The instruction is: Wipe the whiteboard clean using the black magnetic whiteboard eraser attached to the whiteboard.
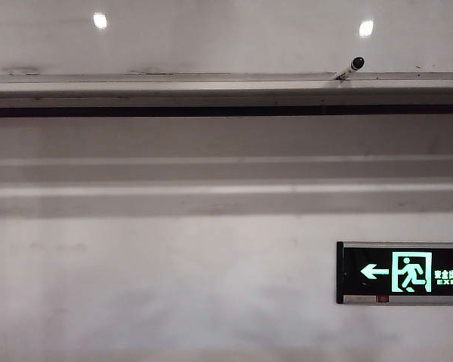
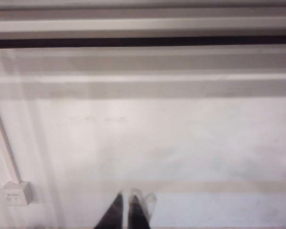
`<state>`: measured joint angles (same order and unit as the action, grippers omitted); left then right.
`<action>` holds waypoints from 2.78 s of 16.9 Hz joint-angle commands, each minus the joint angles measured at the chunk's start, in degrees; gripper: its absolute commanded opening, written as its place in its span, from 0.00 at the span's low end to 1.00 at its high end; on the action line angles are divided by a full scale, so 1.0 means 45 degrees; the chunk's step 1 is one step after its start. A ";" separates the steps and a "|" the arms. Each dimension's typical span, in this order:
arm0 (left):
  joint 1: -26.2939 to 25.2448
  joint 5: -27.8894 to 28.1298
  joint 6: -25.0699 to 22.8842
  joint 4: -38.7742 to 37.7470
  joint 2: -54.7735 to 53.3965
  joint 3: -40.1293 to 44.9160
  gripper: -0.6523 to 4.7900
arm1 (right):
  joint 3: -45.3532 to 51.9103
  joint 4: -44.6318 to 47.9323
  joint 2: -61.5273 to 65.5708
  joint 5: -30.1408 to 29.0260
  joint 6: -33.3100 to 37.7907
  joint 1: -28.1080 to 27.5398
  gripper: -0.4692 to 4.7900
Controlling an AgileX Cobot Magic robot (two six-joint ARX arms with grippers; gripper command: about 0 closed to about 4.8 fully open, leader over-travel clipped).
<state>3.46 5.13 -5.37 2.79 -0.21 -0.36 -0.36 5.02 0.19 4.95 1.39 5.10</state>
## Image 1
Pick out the grey aluminium whiteboard tray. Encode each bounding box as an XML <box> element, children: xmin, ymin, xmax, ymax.
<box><xmin>0</xmin><ymin>71</ymin><xmax>453</xmax><ymax>118</ymax></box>

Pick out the white glossy whiteboard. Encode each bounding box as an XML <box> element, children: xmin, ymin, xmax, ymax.
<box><xmin>0</xmin><ymin>0</ymin><xmax>453</xmax><ymax>75</ymax></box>

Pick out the black green emergency exit sign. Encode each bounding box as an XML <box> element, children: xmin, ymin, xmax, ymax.
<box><xmin>336</xmin><ymin>241</ymin><xmax>453</xmax><ymax>306</ymax></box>

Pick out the small white security camera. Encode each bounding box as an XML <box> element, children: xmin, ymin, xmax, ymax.
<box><xmin>333</xmin><ymin>56</ymin><xmax>366</xmax><ymax>81</ymax></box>

